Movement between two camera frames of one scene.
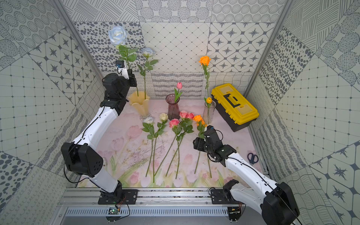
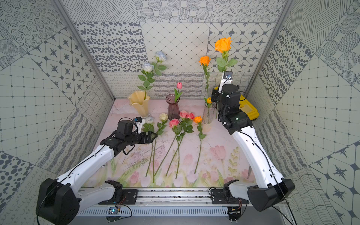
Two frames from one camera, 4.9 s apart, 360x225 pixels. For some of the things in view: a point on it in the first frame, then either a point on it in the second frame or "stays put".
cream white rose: x=163 y=117 stays put
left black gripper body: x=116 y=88 -> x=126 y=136
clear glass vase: x=208 y=112 stays put
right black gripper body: x=203 y=146 -> x=216 y=97
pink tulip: x=177 y=94 stays put
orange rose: x=201 y=125 -> x=223 y=45
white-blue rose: x=149 y=121 stays put
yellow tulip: x=208 y=101 stays put
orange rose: x=205 y=61 stays put
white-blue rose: x=147 y=52 -> x=161 y=56
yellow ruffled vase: x=140 y=100 stays put
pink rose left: x=176 y=131 stays put
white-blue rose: x=117 y=35 -> x=147 y=68
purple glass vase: x=173 y=110 stays put
